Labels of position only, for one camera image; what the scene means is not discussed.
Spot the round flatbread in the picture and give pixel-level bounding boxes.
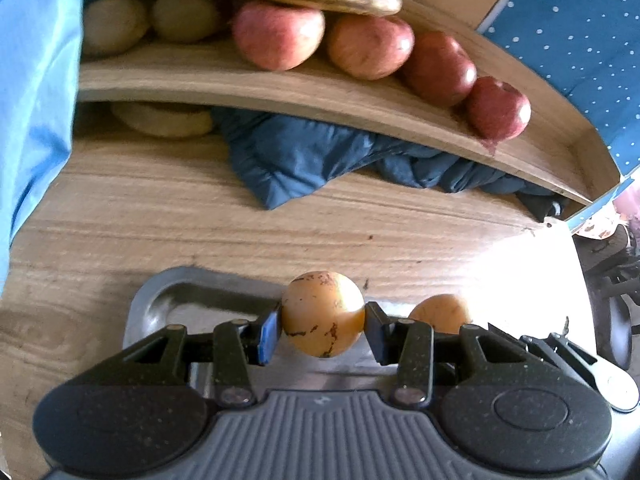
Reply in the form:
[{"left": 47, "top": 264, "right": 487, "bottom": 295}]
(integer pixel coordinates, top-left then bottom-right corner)
[{"left": 110, "top": 101, "right": 215, "bottom": 139}]

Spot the large striped pepino melon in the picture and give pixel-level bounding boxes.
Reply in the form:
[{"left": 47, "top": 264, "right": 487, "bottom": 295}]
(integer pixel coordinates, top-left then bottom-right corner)
[{"left": 407, "top": 293, "right": 474, "bottom": 336}]

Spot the light blue garment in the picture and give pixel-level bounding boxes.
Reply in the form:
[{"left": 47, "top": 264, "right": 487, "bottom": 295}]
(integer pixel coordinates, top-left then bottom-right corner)
[{"left": 0, "top": 0, "right": 176, "bottom": 286}]

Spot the office chair base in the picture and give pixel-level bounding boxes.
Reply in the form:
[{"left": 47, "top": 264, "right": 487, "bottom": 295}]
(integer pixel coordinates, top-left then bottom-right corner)
[{"left": 572, "top": 225, "right": 640, "bottom": 371}]

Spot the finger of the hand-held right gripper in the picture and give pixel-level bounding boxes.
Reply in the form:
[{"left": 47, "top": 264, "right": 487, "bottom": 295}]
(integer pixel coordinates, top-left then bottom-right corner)
[{"left": 487, "top": 322, "right": 601, "bottom": 391}]

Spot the metal tray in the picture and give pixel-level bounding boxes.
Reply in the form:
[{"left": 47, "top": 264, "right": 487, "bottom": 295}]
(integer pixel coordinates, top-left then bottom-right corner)
[{"left": 122, "top": 266, "right": 638, "bottom": 476}]

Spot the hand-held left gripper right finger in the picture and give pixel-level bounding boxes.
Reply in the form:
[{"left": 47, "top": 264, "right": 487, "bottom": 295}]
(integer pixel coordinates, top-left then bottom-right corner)
[{"left": 364, "top": 301, "right": 551, "bottom": 407}]

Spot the small striped pepino melon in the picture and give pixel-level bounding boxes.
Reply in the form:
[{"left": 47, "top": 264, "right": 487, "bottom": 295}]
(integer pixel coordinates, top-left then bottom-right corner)
[{"left": 281, "top": 270, "right": 366, "bottom": 359}]

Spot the red apple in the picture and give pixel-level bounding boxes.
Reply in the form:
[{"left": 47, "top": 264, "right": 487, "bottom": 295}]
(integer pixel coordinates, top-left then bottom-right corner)
[
  {"left": 466, "top": 76, "right": 532, "bottom": 141},
  {"left": 326, "top": 14, "right": 416, "bottom": 81},
  {"left": 231, "top": 1, "right": 326, "bottom": 72},
  {"left": 402, "top": 31, "right": 477, "bottom": 107}
]

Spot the brown kiwi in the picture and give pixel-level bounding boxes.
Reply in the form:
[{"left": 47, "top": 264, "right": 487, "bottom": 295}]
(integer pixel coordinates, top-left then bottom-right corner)
[
  {"left": 151, "top": 0, "right": 223, "bottom": 44},
  {"left": 82, "top": 0, "right": 150, "bottom": 58}
]

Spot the curved wooden shelf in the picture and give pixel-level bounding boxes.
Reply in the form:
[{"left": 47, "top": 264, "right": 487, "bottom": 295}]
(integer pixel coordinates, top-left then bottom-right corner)
[{"left": 77, "top": 0, "right": 623, "bottom": 208}]

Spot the dark blue jacket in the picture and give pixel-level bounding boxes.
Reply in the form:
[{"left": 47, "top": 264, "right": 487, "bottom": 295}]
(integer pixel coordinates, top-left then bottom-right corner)
[{"left": 210, "top": 107, "right": 568, "bottom": 221}]

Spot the blue white-dotted cloth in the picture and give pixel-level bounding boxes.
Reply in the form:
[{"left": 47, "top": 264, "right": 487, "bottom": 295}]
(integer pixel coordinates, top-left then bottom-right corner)
[{"left": 475, "top": 0, "right": 640, "bottom": 231}]

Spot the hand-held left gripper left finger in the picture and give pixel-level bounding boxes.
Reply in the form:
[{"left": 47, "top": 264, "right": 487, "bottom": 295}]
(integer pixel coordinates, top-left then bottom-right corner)
[{"left": 100, "top": 302, "right": 283, "bottom": 407}]

